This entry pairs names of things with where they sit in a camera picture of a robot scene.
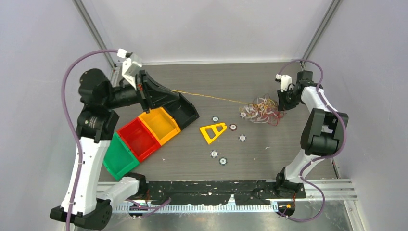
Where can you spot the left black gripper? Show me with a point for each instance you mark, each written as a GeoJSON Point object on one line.
{"type": "Point", "coordinates": [151, 93]}

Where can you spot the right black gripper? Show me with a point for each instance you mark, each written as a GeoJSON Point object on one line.
{"type": "Point", "coordinates": [284, 106]}

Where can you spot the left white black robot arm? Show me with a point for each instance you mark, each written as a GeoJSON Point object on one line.
{"type": "Point", "coordinates": [117, 128]}

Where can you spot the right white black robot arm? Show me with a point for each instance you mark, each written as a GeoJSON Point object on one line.
{"type": "Point", "coordinates": [323, 135]}

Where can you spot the black plastic bin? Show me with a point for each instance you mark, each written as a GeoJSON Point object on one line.
{"type": "Point", "coordinates": [180, 109]}

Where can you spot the yellow plastic bin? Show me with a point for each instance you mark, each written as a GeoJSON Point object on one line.
{"type": "Point", "coordinates": [161, 124]}

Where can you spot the dark chip upper right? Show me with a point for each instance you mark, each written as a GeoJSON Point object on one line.
{"type": "Point", "coordinates": [243, 115]}

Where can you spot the dark chip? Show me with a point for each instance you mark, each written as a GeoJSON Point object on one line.
{"type": "Point", "coordinates": [242, 138]}
{"type": "Point", "coordinates": [214, 154]}
{"type": "Point", "coordinates": [215, 119]}
{"type": "Point", "coordinates": [243, 115]}

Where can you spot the red plastic bin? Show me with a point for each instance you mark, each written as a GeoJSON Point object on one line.
{"type": "Point", "coordinates": [138, 139]}

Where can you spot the dark chip middle right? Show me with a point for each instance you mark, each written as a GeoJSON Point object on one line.
{"type": "Point", "coordinates": [242, 138]}

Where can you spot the dark chip upper left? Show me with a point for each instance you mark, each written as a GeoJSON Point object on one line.
{"type": "Point", "coordinates": [215, 119]}

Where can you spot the green plastic bin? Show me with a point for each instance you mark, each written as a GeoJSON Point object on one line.
{"type": "Point", "coordinates": [119, 160]}

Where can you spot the dark chip lower left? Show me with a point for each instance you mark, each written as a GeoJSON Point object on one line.
{"type": "Point", "coordinates": [214, 154]}

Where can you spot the dark chip lowest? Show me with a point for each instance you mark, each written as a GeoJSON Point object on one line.
{"type": "Point", "coordinates": [223, 161]}

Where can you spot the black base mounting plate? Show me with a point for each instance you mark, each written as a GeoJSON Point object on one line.
{"type": "Point", "coordinates": [218, 192]}

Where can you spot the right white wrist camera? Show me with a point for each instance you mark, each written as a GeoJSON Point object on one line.
{"type": "Point", "coordinates": [285, 82]}

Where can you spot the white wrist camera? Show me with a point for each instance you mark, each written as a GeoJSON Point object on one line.
{"type": "Point", "coordinates": [285, 82]}
{"type": "Point", "coordinates": [131, 66]}

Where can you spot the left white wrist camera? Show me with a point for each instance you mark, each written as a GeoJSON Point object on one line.
{"type": "Point", "coordinates": [131, 66]}

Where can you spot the yellow triangular plastic frame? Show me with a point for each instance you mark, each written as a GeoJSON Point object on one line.
{"type": "Point", "coordinates": [212, 132]}

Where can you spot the slotted aluminium rail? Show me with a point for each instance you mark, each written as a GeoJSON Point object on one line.
{"type": "Point", "coordinates": [227, 208]}

